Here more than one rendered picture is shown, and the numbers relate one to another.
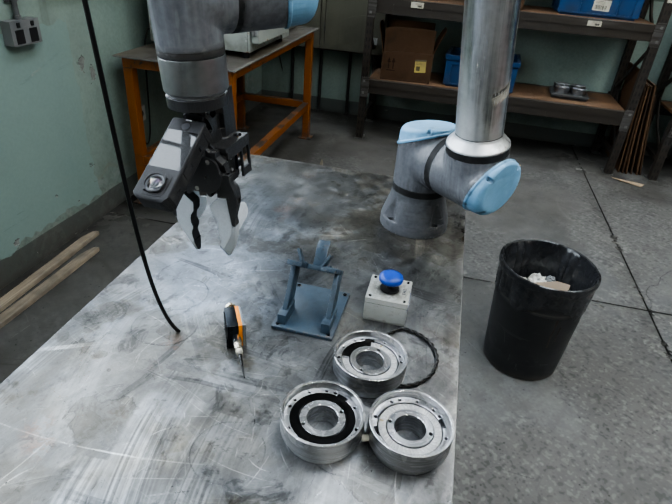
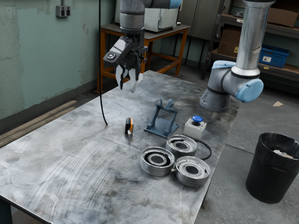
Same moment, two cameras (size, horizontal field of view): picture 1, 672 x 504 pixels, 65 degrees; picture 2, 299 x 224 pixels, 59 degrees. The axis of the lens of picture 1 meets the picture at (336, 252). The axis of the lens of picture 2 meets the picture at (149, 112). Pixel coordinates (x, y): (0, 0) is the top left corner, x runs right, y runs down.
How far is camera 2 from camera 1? 23 cm
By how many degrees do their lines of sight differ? 10
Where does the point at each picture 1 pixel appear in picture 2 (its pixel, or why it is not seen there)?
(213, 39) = (141, 8)
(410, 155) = (216, 74)
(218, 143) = (136, 48)
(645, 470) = not seen: outside the picture
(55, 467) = (55, 155)
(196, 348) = (112, 130)
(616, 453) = not seen: outside the picture
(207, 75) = (136, 21)
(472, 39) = (246, 25)
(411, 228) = (212, 106)
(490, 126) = (250, 62)
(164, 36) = (124, 5)
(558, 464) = not seen: outside the picture
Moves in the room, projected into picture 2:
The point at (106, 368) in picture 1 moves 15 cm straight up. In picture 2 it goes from (78, 130) to (79, 92)
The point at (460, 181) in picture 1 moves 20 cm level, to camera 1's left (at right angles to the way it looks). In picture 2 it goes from (235, 86) to (188, 75)
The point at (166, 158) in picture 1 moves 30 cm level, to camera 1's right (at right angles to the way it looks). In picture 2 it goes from (116, 49) to (214, 70)
